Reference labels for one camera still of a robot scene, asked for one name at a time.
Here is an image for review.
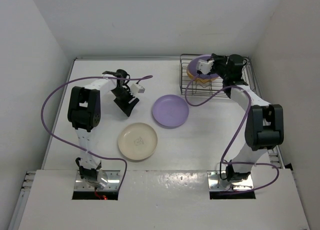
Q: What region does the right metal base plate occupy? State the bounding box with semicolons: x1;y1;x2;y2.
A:
207;170;254;192

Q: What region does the orange plate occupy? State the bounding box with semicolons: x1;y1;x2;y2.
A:
186;68;219;83

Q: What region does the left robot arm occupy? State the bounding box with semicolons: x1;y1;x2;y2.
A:
67;69;140;186

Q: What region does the metal base plate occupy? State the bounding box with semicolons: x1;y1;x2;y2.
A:
207;170;254;192
73;170;121;192

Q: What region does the purple cable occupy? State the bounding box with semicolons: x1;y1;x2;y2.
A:
184;73;280;193
40;74;154;191

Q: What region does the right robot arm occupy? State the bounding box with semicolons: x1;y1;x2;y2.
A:
210;53;284;182

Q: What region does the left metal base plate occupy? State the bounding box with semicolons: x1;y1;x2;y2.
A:
73;170;121;192

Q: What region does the cream plate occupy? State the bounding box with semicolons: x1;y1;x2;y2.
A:
117;122;158;162

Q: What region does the purple plate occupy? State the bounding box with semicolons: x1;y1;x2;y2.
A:
151;94;189;128
187;54;211;77

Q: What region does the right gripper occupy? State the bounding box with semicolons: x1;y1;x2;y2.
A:
206;53;230;80

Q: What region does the wire dish rack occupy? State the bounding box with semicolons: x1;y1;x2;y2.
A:
179;53;251;99

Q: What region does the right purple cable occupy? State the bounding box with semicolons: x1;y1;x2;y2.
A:
184;73;280;193

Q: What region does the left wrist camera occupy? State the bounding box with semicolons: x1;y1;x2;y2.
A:
130;83;145;95

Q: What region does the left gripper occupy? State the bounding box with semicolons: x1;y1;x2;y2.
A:
110;87;139;116

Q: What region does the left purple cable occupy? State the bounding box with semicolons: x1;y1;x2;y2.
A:
40;74;154;191

